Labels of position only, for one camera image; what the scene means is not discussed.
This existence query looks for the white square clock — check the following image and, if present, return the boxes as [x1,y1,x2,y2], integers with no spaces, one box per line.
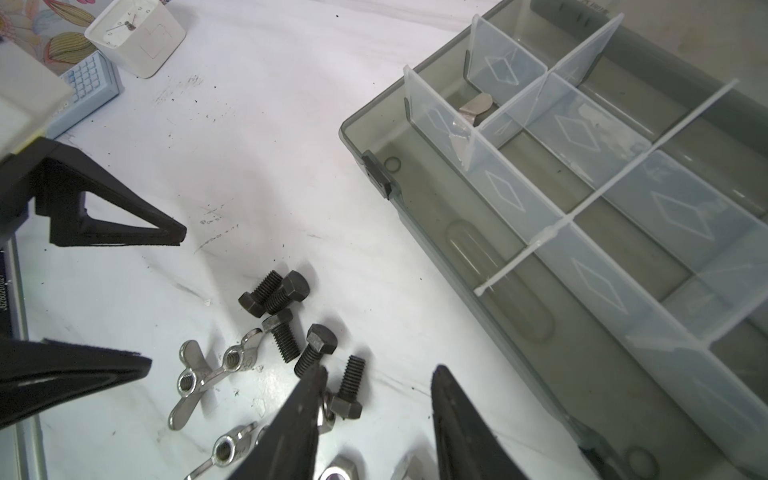
[84,0,186,79]

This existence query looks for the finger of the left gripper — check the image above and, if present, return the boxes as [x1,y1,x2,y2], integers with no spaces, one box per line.
[1,338,152,428]

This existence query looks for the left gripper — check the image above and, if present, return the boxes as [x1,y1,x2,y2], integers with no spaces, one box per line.
[1,137,187,247]

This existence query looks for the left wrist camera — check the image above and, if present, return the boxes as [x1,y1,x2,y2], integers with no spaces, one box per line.
[1,40,74,161]

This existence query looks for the blue yellow calculator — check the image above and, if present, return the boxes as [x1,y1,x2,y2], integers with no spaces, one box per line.
[45,50,123,139]

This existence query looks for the small silver hex nut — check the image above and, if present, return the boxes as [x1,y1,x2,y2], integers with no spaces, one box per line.
[317,390,336,435]

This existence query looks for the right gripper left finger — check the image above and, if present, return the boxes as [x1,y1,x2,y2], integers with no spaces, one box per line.
[229,365,328,479]

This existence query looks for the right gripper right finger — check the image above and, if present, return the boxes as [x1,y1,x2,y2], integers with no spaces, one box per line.
[431,365,526,479]

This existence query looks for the silver hex bolt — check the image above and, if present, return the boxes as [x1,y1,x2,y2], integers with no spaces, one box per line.
[390,454,427,480]

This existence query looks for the black hex bolt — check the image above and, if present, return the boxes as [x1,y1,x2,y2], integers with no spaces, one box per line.
[264,270,310,315]
[262,309,300,363]
[238,270,283,318]
[294,324,338,379]

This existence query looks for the grey plastic organizer box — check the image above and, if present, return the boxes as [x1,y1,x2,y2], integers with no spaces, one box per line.
[340,1,767,479]

